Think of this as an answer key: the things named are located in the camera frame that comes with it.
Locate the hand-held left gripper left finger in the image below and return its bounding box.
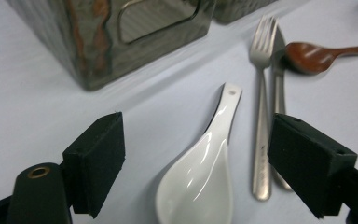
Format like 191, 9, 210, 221
62, 111, 126, 218

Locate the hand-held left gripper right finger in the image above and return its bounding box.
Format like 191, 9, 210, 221
268, 112, 358, 218

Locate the steel fork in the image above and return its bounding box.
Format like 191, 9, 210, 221
249, 15, 279, 202

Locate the white ceramic soup spoon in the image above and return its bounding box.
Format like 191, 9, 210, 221
155, 82, 243, 224

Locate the brown wooden chopstick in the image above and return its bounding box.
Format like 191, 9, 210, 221
66, 0, 87, 74
92, 0, 115, 74

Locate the transparent grey plastic bin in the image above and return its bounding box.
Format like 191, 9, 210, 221
213, 0, 278, 25
6, 0, 217, 91

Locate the steel table knife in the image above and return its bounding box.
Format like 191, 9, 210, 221
270, 26, 294, 191

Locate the brown wooden spoon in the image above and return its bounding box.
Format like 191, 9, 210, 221
284, 41, 358, 76

